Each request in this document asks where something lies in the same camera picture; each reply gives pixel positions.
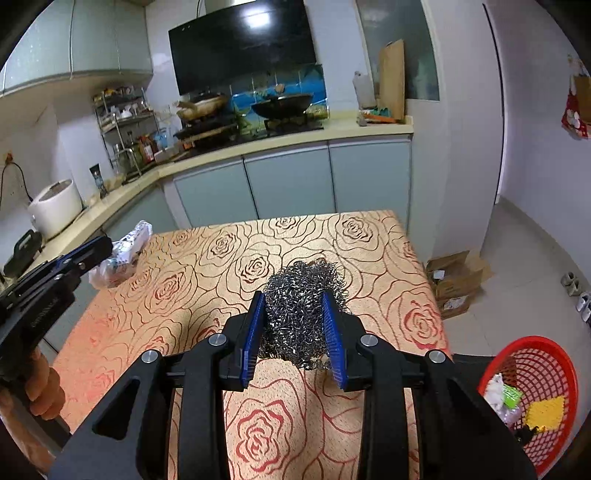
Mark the translucent plastic jug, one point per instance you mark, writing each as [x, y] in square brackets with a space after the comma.
[364, 90]

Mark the grey base cabinets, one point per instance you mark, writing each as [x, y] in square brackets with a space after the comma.
[291, 184]

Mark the black range hood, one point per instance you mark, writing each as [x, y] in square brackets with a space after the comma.
[240, 46]

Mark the beige kitchen countertop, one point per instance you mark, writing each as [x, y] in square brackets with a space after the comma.
[286, 143]

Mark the person's left hand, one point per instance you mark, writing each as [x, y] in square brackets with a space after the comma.
[46, 387]

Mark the orange kitchen tool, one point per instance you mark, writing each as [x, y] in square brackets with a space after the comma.
[381, 119]

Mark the black crumpled wrapper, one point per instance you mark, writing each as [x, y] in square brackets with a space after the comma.
[526, 434]

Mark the beige pair of shoes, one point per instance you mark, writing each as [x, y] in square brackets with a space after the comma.
[571, 284]

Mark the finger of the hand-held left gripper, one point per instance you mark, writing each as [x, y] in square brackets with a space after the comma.
[51, 274]
[92, 249]

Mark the white rice cooker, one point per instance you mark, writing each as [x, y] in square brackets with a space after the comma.
[55, 207]

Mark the wooden cutting board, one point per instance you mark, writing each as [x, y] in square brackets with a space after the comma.
[391, 78]

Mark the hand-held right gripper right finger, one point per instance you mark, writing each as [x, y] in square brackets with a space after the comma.
[334, 341]

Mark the white crumpled plastic bag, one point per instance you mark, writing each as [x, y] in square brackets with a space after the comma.
[494, 390]

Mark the white pair of shoes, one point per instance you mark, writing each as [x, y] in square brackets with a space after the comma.
[585, 307]

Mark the blue picture backsplash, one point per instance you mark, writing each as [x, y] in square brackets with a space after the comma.
[295, 83]

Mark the clear plastic bag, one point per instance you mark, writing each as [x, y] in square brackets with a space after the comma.
[108, 274]

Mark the cardboard box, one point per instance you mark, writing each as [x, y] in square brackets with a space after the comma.
[457, 286]

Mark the large yellow foam net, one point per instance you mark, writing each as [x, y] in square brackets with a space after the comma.
[545, 413]

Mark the dark standing packet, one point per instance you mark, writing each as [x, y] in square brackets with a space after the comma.
[98, 181]

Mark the metal spice rack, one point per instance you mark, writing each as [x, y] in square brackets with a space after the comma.
[120, 124]

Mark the golden pan with lid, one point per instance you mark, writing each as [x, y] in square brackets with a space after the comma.
[203, 108]

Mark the black gas stove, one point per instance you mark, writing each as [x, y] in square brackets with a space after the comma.
[221, 134]

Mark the person's left forearm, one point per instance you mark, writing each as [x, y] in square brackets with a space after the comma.
[14, 424]

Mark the black wok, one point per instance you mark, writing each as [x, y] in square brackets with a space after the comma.
[281, 106]

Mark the green snack packet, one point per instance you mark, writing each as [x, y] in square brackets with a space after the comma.
[511, 397]

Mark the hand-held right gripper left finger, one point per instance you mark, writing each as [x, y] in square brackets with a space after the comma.
[251, 341]

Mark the red plastic mesh basket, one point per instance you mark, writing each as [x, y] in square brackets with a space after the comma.
[554, 350]

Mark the frosted glass window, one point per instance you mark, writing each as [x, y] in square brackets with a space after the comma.
[415, 37]

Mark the red hanging decoration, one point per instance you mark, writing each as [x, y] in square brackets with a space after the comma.
[575, 119]

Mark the steel wool scourer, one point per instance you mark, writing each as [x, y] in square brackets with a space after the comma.
[295, 300]

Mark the grey upper kitchen cabinets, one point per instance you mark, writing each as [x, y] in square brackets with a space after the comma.
[83, 41]

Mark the rose patterned tablecloth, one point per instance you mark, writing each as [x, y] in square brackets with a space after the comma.
[207, 277]

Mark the black countertop appliance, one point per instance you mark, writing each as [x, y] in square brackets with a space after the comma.
[23, 251]

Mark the dark sauce bottle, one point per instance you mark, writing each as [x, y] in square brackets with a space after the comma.
[145, 150]

